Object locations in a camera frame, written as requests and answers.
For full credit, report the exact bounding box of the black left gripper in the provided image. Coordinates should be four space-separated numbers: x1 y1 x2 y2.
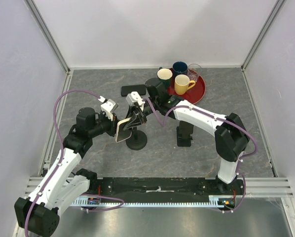
89 112 123 138

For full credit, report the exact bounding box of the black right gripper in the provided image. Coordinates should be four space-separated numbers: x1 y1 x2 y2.
121 97 159 129

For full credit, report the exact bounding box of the black round-base phone stand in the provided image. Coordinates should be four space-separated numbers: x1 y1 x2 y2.
126 125 148 151

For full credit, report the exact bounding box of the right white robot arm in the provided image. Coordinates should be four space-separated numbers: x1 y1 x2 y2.
121 78 253 195

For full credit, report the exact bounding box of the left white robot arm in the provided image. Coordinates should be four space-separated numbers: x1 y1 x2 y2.
14 108 118 237

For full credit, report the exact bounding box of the black phone lying flat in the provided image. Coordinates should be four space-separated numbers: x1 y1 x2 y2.
120 84 147 97

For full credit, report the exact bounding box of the black folding phone stand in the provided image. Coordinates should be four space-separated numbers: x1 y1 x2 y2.
176 121 194 147

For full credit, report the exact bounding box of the green mug cream inside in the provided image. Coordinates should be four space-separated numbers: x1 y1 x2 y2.
157 68 173 88

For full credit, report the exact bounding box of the yellow mug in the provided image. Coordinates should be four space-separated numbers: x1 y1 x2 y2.
174 75 196 95

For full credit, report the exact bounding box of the red round tray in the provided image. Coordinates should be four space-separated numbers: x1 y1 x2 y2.
167 76 206 104

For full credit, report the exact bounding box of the dark blue mug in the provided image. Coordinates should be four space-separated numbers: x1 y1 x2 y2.
172 61 188 77

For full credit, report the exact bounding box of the clear glass cup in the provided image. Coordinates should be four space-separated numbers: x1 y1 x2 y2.
187 63 202 82

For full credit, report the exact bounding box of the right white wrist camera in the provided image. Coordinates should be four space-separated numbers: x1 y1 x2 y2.
126 91 145 108

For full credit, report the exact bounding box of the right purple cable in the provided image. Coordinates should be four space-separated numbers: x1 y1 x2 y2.
146 98 259 213

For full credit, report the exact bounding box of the purple cable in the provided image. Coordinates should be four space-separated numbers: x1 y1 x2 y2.
25 89 104 235
146 98 259 213

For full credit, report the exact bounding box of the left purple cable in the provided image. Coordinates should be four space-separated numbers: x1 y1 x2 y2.
25 89 104 235

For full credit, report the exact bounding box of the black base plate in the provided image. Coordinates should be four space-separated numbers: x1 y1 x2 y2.
86 177 244 202

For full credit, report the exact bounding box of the white slotted cable duct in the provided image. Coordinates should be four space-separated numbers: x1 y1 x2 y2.
70 196 235 208

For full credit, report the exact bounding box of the aluminium frame rail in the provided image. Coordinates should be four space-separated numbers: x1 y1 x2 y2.
13 0 295 237

